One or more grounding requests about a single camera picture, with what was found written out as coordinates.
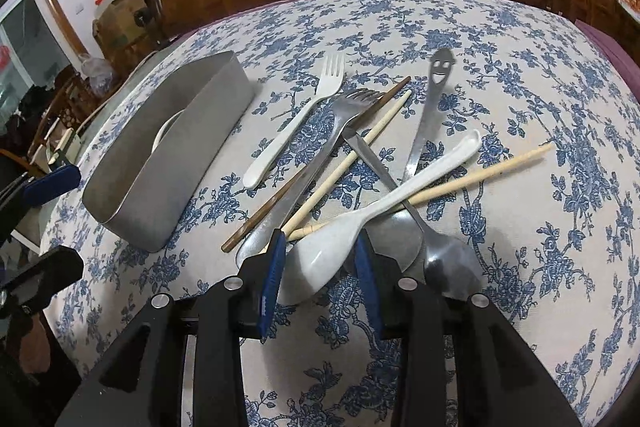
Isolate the smiley face metal spoon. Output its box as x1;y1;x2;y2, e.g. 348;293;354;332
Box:
367;48;455;275

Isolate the clear plastic bag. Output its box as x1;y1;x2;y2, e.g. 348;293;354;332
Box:
80;54;123;94

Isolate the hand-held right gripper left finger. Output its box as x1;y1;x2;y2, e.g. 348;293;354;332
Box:
55;229;288;427

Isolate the glass door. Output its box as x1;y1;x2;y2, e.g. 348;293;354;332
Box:
0;0;71;108

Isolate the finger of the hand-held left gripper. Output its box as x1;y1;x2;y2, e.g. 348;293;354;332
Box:
0;164;82;233
0;247;85;308

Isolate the plain metal spoon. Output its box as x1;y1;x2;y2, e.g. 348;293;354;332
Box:
342;127;485;300

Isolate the white plastic spoon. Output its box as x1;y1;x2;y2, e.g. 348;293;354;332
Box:
277;129;482;305

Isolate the light wooden frame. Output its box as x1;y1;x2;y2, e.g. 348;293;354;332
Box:
27;127;83;172

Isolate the purple armchair cushion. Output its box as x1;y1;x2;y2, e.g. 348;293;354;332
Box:
575;21;640;75

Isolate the white plastic fork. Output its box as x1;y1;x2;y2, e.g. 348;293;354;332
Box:
242;52;346;190

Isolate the stainless steel utensil container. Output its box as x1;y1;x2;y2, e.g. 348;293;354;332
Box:
81;51;257;253

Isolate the blue floral tablecloth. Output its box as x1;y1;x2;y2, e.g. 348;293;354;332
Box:
37;0;640;427

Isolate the dark brown chopstick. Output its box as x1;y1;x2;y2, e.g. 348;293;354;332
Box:
221;76;412;253

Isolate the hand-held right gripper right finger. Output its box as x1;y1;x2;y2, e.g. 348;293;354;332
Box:
352;229;583;427

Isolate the metal fork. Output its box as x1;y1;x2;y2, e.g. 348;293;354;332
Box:
235;88;383;268

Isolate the light wooden chopstick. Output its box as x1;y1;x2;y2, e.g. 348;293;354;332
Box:
282;89;413;233
287;142;555;242

